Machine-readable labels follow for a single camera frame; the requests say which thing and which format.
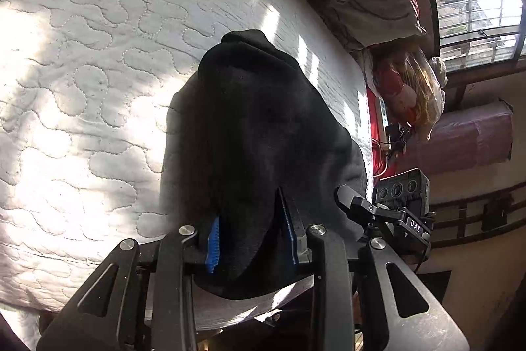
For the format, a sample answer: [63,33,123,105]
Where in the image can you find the black pants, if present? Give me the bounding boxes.
[160,29,374,300]

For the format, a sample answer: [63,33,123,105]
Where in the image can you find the colourful plastic bag bundle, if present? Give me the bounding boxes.
[370,49,448,142]

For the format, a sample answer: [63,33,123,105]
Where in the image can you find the red bed sheet edge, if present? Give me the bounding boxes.
[365,88,396,181]

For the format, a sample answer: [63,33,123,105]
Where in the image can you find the white quilted bed cover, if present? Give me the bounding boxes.
[0,0,376,335]

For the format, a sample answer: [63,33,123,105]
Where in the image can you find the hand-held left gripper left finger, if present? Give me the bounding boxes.
[36,213,223,351]

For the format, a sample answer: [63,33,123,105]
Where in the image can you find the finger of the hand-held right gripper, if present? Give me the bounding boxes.
[334,184,408,223]

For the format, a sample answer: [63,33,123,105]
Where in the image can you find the pink rolled mattress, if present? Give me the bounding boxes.
[394,99,515,176]

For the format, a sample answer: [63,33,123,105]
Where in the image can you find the dark wooden railing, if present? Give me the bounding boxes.
[427,184,526,250]

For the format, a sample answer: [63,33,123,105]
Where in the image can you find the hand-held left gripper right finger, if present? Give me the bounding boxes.
[275,187,470,351]

